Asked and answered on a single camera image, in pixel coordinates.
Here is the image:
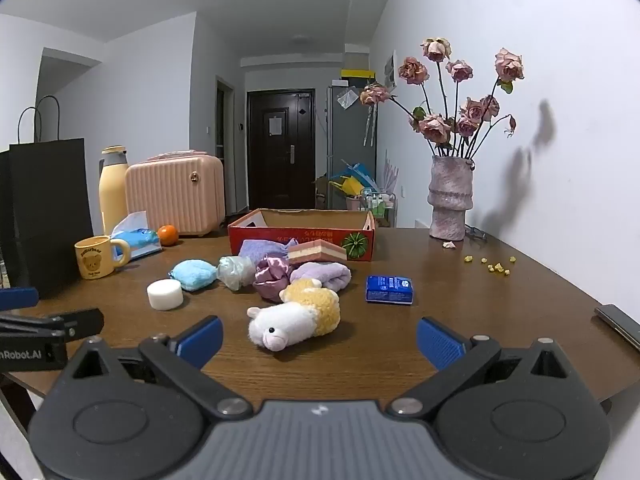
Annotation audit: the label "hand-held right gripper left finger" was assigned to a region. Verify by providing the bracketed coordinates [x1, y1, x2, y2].
[59, 316, 254, 421]

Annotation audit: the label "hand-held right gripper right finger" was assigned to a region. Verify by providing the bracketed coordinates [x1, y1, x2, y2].
[386, 316, 583, 420]

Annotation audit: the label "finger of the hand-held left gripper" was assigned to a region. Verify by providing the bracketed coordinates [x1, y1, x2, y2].
[0, 308, 104, 348]
[0, 287, 40, 312]

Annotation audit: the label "light blue plush toy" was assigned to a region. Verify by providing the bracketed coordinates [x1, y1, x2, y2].
[169, 259, 219, 292]

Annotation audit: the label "pale green scrunchie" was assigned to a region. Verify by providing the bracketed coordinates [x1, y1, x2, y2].
[217, 255, 256, 292]

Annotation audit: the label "purple satin scrunchie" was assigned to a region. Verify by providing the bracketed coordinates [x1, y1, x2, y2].
[252, 255, 293, 303]

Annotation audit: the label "white and yellow sheep plush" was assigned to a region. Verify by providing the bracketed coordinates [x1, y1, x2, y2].
[247, 278, 342, 352]

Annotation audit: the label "lavender fluffy towel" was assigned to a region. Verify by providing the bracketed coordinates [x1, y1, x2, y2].
[238, 239, 290, 268]
[290, 261, 352, 295]

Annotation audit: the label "red cardboard box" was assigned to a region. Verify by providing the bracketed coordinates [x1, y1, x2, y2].
[228, 208, 376, 262]

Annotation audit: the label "pink layered cake sponge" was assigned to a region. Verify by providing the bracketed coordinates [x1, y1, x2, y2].
[287, 239, 348, 264]

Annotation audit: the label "blue soft tissue pack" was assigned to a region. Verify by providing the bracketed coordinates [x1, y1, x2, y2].
[109, 211, 163, 261]

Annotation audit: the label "white round sponge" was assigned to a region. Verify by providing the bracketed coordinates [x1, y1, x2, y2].
[147, 279, 184, 311]

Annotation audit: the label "yellow bear mug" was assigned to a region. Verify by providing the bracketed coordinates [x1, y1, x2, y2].
[75, 235, 132, 280]

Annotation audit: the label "black paper bag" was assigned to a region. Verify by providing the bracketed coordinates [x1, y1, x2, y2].
[0, 95, 96, 298]

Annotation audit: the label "scattered yellow crumbs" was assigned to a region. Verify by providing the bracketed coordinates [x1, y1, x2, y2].
[464, 255, 517, 276]

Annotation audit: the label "yellow water bottle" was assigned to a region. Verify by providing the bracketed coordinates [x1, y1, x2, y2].
[98, 146, 130, 236]

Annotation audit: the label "pink textured vase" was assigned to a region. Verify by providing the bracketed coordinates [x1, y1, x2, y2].
[427, 155, 475, 241]

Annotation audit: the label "pink ribbed suitcase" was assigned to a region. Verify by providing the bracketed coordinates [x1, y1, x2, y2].
[125, 150, 227, 237]

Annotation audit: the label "dark smartphone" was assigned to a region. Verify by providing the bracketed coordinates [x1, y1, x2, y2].
[594, 304, 640, 351]

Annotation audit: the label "dark brown entrance door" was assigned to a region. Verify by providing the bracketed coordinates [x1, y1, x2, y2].
[246, 89, 316, 210]

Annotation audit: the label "grey side door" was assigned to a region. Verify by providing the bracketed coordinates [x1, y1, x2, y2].
[216, 76, 236, 216]

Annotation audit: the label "bunch of dried pink roses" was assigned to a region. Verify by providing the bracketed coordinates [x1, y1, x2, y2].
[360, 37, 526, 158]

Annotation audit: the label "grey refrigerator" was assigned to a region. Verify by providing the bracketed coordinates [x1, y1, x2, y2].
[326, 85, 377, 211]

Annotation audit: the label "wire storage cart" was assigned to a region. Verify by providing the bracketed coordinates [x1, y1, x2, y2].
[360, 187, 397, 228]

